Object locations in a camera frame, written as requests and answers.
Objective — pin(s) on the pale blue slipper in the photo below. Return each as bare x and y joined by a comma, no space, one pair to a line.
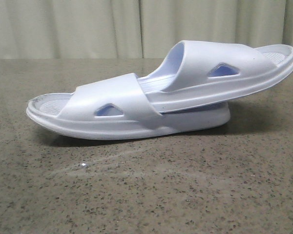
115,109
199,73

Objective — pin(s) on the beige curtain backdrop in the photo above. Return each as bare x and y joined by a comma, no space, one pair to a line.
81,29

